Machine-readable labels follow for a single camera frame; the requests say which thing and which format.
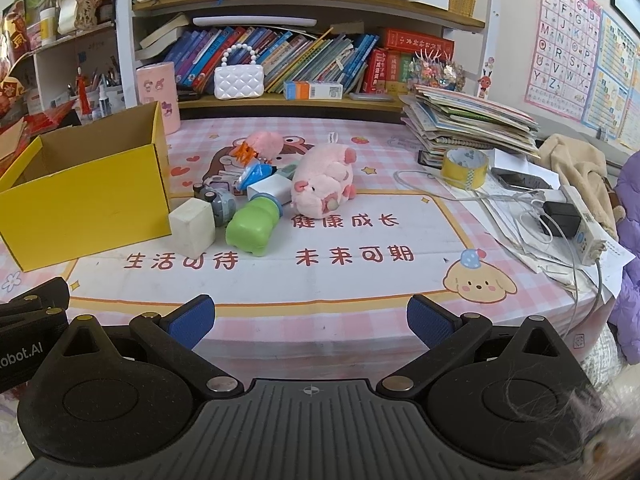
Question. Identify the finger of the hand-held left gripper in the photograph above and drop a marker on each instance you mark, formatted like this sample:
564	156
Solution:
40	297

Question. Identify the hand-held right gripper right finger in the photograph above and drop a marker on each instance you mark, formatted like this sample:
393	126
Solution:
431	321

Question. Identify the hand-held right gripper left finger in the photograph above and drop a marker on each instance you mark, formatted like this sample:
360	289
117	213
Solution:
192	321

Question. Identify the white cube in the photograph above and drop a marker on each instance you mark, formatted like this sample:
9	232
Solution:
192	227

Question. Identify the yellow cardboard box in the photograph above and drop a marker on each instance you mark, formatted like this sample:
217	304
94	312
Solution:
85	210

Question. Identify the green plastic toy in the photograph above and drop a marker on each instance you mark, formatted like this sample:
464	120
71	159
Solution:
250	230

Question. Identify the grey toy car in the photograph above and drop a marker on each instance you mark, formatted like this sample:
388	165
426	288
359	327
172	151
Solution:
225	205

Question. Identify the small white box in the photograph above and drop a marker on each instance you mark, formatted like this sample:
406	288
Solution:
267	191

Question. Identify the blue plastic toy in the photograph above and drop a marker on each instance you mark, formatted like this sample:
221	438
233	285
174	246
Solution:
255	175

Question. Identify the pink pig plush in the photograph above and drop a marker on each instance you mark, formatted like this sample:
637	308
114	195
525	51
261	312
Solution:
320	175

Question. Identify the pink plush with orange claws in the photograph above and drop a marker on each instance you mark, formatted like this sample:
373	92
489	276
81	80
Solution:
265	142

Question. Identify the loose white papers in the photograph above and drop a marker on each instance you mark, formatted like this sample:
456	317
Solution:
500	220

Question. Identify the yellow tape roll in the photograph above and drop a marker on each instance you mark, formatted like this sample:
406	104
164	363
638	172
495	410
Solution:
462	180

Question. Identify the black charger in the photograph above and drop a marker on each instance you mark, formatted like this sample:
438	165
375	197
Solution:
560	220

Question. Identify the white quilted cushion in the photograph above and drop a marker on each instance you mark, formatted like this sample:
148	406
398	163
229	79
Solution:
595	350

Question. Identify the black phone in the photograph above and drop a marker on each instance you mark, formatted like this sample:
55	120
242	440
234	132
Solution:
520	180

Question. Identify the red paper decorations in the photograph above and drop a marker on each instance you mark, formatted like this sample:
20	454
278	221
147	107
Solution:
30	130

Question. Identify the white power strip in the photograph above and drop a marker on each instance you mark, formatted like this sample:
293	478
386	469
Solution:
587	230

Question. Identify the purple jacket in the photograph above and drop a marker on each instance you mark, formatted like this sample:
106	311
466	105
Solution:
630	310

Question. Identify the stack of picture books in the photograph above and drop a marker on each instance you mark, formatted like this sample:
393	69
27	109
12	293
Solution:
465	120

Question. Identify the red tassel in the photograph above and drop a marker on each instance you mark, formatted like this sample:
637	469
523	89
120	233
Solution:
82	92

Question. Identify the pen cups with pens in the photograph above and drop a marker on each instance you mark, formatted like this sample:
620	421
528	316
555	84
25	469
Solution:
107	97

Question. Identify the grey fur trim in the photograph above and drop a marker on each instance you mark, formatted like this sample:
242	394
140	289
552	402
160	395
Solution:
615	435

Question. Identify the beige cloth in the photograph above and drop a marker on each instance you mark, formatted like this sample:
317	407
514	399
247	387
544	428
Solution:
580	160

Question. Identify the white side shelf unit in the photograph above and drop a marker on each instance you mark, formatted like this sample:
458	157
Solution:
55	65

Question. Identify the pink cylinder holder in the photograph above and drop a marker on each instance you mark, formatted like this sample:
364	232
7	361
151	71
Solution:
157	85

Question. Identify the white quilted handbag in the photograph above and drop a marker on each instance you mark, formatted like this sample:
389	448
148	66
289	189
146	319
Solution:
239	82

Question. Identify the colourful hair accessories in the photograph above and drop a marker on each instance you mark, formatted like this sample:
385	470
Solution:
435	72

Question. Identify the orange white medicine box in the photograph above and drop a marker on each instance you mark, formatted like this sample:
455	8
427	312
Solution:
312	91

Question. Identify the red gold foil figure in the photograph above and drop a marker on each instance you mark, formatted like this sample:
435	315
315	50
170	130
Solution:
12	35

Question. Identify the white yellow jar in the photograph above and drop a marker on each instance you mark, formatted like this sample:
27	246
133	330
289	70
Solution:
48	27

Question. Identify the red boxed dictionaries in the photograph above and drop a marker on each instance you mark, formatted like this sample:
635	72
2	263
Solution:
415	40

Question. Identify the row of blue books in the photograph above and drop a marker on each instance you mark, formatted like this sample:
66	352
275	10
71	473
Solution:
300	55

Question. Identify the white rolled paper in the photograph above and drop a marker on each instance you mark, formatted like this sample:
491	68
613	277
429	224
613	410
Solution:
255	21

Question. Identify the wooden bookshelf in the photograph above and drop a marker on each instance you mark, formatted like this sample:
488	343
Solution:
310	0

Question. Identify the blue chart wall poster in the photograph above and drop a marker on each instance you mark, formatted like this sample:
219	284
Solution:
615	70

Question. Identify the alphabet wall poster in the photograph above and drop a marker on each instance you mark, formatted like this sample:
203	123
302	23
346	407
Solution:
565	35

